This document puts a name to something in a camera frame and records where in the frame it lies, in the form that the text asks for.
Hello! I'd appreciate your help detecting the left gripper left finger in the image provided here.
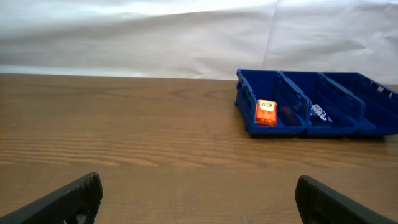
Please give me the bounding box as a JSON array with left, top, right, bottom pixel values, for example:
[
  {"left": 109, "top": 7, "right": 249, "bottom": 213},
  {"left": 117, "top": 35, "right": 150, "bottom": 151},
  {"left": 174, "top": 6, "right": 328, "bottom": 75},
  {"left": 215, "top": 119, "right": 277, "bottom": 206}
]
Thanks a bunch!
[{"left": 0, "top": 172, "right": 104, "bottom": 224}]

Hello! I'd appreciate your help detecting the blue tray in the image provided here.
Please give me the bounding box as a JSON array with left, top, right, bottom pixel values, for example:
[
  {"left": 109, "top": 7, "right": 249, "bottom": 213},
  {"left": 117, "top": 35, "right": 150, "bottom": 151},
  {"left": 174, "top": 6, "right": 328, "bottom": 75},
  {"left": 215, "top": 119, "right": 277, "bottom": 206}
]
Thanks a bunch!
[{"left": 234, "top": 68, "right": 398, "bottom": 139}]

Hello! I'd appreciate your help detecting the blue candy pack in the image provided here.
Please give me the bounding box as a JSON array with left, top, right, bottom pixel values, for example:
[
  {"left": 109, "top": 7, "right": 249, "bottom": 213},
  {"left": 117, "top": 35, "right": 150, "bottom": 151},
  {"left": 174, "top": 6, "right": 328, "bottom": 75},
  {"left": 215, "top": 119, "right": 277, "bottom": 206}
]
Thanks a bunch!
[{"left": 310, "top": 103, "right": 333, "bottom": 123}]

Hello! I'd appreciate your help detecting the orange candy box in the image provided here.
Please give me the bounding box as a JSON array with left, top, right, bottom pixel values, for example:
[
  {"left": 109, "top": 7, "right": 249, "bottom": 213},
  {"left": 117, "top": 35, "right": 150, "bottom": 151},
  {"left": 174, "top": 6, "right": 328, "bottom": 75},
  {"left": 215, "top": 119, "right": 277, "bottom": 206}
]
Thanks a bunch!
[{"left": 255, "top": 98, "right": 278, "bottom": 127}]

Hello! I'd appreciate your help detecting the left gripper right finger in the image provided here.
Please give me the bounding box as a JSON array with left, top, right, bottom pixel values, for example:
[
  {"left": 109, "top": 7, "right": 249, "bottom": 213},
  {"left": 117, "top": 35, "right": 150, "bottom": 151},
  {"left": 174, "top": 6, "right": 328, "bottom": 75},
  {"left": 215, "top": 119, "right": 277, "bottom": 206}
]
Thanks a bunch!
[{"left": 294, "top": 174, "right": 398, "bottom": 224}]

